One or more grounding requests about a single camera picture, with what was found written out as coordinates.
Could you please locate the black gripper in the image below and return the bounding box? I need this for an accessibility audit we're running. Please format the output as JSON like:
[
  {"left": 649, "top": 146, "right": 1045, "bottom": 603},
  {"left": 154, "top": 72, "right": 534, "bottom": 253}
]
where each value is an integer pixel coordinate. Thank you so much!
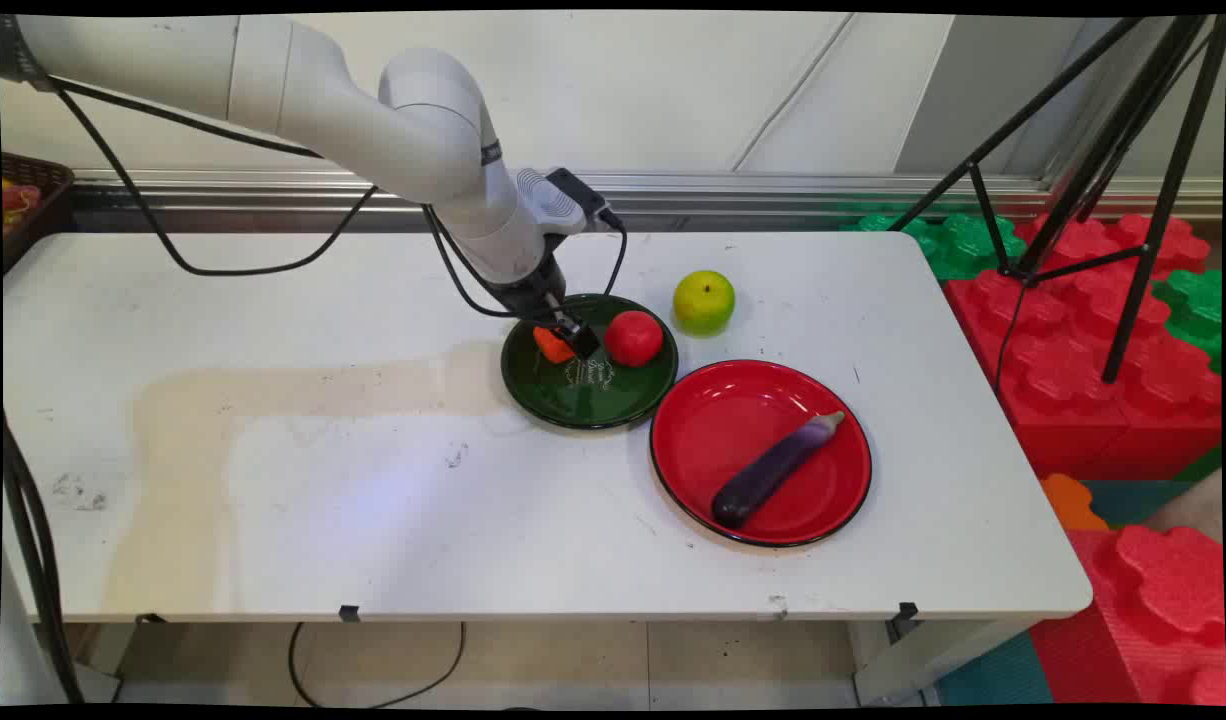
[{"left": 493, "top": 254, "right": 602, "bottom": 362}]

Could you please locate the purple toy eggplant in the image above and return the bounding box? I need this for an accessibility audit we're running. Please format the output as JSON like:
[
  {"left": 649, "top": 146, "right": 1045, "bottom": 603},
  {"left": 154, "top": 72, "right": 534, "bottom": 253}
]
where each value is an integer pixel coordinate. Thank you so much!
[{"left": 711, "top": 411, "right": 847, "bottom": 530}]

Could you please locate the red toy tomato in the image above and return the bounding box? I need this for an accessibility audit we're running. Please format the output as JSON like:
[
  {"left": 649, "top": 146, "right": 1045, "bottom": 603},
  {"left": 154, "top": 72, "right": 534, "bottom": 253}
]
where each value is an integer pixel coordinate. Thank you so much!
[{"left": 603, "top": 310, "right": 665, "bottom": 368}]

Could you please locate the dark green plate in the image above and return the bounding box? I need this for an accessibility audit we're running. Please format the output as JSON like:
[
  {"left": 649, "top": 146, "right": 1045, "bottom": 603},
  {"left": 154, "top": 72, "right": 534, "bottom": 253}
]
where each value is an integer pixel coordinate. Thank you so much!
[{"left": 500, "top": 293, "right": 680, "bottom": 432}]

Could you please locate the green toy apple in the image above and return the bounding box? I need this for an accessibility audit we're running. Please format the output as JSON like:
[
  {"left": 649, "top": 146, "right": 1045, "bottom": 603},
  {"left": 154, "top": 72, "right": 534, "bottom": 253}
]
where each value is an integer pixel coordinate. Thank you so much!
[{"left": 672, "top": 270, "right": 737, "bottom": 337}]

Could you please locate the red plate with black rim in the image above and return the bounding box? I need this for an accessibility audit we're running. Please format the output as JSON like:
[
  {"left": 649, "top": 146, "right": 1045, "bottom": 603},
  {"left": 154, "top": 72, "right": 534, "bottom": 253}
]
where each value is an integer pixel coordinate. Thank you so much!
[{"left": 649, "top": 359, "right": 873, "bottom": 549}]

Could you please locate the green foam block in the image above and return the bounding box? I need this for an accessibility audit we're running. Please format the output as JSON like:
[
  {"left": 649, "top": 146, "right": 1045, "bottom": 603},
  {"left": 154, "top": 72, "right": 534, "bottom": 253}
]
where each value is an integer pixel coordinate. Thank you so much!
[
  {"left": 1151, "top": 267, "right": 1224, "bottom": 375},
  {"left": 841, "top": 211, "right": 1029, "bottom": 282}
]

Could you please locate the white table leg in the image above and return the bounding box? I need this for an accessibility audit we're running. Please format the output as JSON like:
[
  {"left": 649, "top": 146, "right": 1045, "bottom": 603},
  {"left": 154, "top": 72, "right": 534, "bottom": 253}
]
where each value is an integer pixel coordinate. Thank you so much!
[{"left": 851, "top": 617, "right": 1040, "bottom": 707}]

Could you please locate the large red foam block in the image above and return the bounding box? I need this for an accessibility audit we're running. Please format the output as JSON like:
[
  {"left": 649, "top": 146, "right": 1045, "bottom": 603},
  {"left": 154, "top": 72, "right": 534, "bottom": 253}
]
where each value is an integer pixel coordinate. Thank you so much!
[{"left": 945, "top": 212, "right": 1224, "bottom": 482}]

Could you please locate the orange foam piece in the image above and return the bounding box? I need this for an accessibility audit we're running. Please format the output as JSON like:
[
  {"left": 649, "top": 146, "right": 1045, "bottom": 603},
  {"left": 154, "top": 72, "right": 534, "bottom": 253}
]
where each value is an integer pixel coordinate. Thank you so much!
[{"left": 1039, "top": 473, "right": 1111, "bottom": 532}]

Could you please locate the teal foam mat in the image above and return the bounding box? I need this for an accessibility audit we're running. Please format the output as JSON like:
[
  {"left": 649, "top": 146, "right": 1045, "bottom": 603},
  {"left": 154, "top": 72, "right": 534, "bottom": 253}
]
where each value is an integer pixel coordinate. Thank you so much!
[{"left": 935, "top": 630, "right": 1056, "bottom": 707}]

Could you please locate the dark woven basket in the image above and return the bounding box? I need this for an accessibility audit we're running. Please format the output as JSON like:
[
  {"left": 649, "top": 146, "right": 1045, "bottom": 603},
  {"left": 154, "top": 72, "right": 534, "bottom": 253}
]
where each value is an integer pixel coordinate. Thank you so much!
[{"left": 1, "top": 152, "right": 76, "bottom": 275}]

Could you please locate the toy fruit in basket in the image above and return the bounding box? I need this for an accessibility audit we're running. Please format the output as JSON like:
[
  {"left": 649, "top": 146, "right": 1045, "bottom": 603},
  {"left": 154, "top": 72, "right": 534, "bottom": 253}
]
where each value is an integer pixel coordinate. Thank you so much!
[{"left": 1, "top": 178, "right": 42, "bottom": 237}]

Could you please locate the black tripod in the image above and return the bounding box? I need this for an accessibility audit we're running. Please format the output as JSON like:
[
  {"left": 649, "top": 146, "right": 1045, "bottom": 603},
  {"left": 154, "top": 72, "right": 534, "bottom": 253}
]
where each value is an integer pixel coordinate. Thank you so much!
[{"left": 888, "top": 14, "right": 1226, "bottom": 385}]

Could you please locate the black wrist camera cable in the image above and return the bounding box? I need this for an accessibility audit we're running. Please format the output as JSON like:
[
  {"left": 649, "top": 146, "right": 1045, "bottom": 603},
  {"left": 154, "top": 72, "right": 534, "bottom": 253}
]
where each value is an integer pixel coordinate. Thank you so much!
[{"left": 421, "top": 204, "right": 630, "bottom": 321}]

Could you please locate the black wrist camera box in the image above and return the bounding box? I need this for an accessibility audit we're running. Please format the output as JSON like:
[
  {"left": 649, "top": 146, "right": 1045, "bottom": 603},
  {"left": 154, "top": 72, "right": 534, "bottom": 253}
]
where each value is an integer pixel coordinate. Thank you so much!
[{"left": 545, "top": 167, "right": 626, "bottom": 235}]

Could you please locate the aluminium wall rail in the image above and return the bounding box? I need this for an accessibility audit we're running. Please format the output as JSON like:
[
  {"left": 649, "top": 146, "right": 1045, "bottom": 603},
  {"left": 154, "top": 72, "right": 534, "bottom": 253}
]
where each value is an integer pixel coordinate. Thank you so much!
[{"left": 71, "top": 168, "right": 1224, "bottom": 235}]

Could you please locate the thin black floor cable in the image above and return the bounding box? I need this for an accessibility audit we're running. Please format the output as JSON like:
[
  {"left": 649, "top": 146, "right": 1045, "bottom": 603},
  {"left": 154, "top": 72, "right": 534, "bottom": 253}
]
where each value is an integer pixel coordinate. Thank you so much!
[{"left": 288, "top": 621, "right": 467, "bottom": 710}]

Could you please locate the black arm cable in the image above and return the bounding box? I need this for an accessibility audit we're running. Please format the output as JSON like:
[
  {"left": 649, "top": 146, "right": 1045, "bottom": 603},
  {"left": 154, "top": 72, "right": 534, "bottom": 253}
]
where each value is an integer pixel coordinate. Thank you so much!
[{"left": 49, "top": 78, "right": 380, "bottom": 278}]

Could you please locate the thick black cable bundle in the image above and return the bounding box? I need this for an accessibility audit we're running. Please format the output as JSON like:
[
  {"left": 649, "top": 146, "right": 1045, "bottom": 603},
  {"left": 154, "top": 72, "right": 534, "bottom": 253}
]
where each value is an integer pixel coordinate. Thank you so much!
[{"left": 1, "top": 418, "right": 86, "bottom": 706}]

